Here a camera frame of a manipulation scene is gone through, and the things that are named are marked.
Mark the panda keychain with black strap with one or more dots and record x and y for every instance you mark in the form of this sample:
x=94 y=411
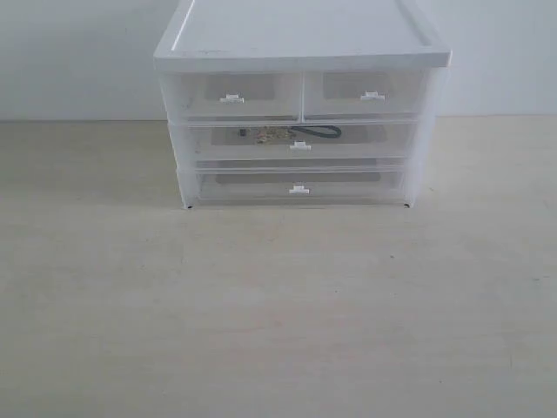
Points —
x=267 y=135

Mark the white translucent drawer cabinet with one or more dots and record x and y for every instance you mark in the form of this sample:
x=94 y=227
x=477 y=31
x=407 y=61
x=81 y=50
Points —
x=205 y=37

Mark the top right small drawer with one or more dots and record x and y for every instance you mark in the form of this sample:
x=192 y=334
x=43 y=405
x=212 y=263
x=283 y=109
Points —
x=362 y=94

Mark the small drawer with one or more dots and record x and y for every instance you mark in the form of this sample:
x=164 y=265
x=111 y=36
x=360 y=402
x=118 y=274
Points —
x=362 y=94
x=243 y=95

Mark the top left small drawer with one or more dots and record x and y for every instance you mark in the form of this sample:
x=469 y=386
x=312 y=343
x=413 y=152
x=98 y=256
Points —
x=243 y=95

